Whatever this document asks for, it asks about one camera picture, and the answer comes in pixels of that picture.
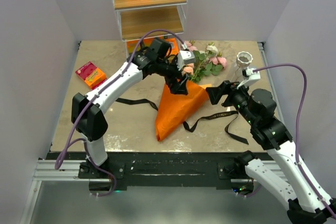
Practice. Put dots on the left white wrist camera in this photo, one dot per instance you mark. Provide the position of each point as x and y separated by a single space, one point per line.
185 57

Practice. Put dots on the white wire wooden shelf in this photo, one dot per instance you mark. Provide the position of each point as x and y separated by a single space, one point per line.
137 17

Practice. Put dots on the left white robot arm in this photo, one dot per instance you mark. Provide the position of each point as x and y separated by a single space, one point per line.
88 111

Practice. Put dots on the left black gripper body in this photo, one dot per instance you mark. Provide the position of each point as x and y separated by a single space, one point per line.
169 71

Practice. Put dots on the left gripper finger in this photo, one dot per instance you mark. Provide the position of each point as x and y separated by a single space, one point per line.
175 87
183 78

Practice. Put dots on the orange box bottom middle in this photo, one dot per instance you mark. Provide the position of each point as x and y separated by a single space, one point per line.
148 41

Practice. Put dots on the pink orange snack box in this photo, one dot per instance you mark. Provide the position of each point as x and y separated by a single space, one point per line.
91 75

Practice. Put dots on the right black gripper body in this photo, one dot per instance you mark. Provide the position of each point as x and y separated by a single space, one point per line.
237 97

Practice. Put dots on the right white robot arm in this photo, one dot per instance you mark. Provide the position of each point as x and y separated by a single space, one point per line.
299 193

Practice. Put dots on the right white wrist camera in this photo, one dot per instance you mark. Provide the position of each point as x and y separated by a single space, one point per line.
250 77

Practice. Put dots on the orange wrapping paper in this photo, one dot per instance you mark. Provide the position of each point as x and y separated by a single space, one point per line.
174 109

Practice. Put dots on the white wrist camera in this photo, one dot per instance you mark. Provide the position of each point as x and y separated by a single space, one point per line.
250 77
185 57

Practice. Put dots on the white ribbed vase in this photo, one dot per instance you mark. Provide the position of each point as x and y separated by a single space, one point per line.
242 62

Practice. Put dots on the black printed ribbon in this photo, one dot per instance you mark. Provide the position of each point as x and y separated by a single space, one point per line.
186 125

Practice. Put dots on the pink flower bouquet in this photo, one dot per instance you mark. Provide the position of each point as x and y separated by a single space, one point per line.
207 62

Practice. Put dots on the orange box bottom left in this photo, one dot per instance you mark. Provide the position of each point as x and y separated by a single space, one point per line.
131 45

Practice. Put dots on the orange box bottom right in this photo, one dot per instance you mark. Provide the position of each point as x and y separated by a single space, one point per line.
174 44

